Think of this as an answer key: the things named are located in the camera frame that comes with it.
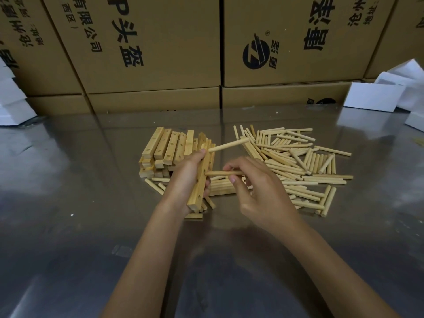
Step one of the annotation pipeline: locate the shiny metal table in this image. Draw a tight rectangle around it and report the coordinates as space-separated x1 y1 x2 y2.
0 104 424 318

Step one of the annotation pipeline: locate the pile of drilled wooden bars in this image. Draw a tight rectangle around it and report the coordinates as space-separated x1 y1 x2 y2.
139 126 216 178

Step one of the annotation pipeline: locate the person's left hand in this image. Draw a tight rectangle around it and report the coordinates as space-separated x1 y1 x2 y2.
161 148 212 218

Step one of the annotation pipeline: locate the person's left forearm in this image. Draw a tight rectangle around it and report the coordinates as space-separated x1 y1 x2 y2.
99 203 186 318

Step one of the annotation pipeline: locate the person's right forearm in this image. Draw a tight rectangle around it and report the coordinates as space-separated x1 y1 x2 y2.
270 213 403 318

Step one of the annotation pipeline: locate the stack of white foam blocks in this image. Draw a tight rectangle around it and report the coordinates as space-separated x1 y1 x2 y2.
374 58 424 132
0 57 38 126

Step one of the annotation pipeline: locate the round wooden stick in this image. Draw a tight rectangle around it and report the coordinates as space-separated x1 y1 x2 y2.
205 170 247 178
208 138 250 153

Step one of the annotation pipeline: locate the person's right hand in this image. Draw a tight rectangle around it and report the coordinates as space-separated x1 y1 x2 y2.
222 156 301 235

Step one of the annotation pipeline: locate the pile of wooden dowels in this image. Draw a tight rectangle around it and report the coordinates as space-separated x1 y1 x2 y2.
144 125 354 220

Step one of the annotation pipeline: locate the stack of brown cardboard boxes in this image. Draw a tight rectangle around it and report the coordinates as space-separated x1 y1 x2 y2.
0 0 424 116

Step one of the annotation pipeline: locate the clear tape patch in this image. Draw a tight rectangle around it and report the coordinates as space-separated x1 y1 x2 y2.
112 245 133 259

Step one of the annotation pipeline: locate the drilled wooden block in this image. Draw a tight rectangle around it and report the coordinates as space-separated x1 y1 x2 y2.
243 139 265 163
186 142 213 213

